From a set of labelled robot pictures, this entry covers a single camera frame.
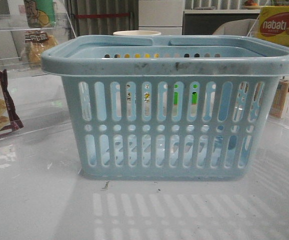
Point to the packaged bread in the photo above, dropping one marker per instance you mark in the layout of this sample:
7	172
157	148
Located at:
35	43

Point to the light blue plastic basket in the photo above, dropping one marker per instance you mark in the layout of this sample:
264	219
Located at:
167	106

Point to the white paper cup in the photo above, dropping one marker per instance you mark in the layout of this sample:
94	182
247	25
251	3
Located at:
137	33

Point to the white drawer cabinet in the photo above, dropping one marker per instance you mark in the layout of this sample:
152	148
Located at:
164	16

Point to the white shelf unit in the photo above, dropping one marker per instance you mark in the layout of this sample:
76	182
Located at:
203	17

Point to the beige armchair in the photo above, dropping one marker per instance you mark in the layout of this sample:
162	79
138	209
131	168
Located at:
241	27

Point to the clear acrylic shelf right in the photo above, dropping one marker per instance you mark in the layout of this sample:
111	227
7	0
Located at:
288	125

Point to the clear acrylic shelf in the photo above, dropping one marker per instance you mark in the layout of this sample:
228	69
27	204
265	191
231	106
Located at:
288	125
64	33

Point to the small beige carton box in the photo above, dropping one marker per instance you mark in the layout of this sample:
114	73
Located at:
280	102

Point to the green cartoon snack package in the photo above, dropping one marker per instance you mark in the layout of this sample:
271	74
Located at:
40	13

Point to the clear acrylic shelf left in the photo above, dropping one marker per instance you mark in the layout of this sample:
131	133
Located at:
64	33

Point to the yellow Nabati wafer box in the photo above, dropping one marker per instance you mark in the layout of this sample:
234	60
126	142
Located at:
273	25

